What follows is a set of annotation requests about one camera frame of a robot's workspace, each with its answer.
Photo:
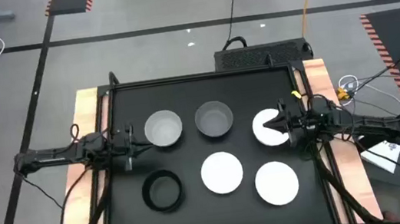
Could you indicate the yellow tag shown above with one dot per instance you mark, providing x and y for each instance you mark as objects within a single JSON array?
[{"x": 295, "y": 94}]

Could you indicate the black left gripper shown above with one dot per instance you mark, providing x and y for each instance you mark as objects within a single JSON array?
[{"x": 121, "y": 143}]

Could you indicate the dark gray bowl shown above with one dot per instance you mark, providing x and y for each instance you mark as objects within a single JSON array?
[{"x": 214, "y": 121}]

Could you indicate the light gray bowl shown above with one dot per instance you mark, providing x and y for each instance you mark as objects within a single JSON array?
[{"x": 163, "y": 130}]

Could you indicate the black computer case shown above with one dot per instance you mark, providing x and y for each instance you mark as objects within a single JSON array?
[{"x": 254, "y": 56}]

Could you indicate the white paper sheet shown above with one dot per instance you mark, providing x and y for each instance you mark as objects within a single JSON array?
[{"x": 384, "y": 155}]

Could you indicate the white bowl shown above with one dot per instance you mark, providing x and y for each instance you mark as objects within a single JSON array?
[
  {"x": 263, "y": 138},
  {"x": 222, "y": 173},
  {"x": 276, "y": 183}
]

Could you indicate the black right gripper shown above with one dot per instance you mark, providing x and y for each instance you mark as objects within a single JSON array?
[{"x": 300, "y": 122}]

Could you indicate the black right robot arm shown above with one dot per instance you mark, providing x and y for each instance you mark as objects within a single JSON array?
[{"x": 372, "y": 126}]

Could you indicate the black bowl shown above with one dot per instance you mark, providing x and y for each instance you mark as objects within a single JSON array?
[{"x": 163, "y": 192}]

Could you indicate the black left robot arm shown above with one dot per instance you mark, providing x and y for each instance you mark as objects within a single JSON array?
[{"x": 55, "y": 156}]

